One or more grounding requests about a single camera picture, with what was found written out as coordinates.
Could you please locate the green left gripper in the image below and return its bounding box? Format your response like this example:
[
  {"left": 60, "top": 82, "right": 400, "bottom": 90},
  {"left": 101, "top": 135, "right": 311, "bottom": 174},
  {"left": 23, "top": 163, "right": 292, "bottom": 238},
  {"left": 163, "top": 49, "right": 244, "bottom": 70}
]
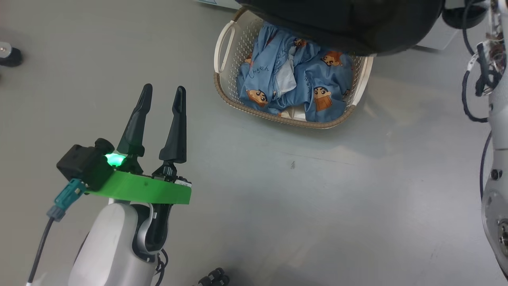
[{"left": 85, "top": 83, "right": 192, "bottom": 205}]

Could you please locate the dark round washing machine door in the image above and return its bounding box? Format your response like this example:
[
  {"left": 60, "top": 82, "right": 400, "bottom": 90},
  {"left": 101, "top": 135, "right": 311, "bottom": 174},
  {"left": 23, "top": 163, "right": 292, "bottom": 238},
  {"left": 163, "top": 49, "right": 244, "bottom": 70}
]
[{"left": 236, "top": 0, "right": 445, "bottom": 57}]

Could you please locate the cream perforated laundry basket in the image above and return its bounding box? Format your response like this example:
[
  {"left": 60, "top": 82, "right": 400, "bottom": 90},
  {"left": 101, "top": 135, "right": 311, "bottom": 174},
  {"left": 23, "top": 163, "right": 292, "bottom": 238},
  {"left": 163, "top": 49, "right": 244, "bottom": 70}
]
[{"left": 214, "top": 9, "right": 373, "bottom": 129}]

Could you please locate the black round foot silver cap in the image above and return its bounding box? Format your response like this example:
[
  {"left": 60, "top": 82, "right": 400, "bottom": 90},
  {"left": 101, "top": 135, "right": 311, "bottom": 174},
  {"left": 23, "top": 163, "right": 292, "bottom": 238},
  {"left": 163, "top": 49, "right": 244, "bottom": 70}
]
[{"left": 0, "top": 41, "right": 23, "bottom": 67}]

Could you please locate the left camera cable teal connector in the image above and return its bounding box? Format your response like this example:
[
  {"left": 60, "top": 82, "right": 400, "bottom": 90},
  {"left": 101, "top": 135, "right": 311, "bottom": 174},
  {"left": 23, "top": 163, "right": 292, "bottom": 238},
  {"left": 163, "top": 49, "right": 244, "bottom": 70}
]
[{"left": 26, "top": 179, "right": 86, "bottom": 286}]

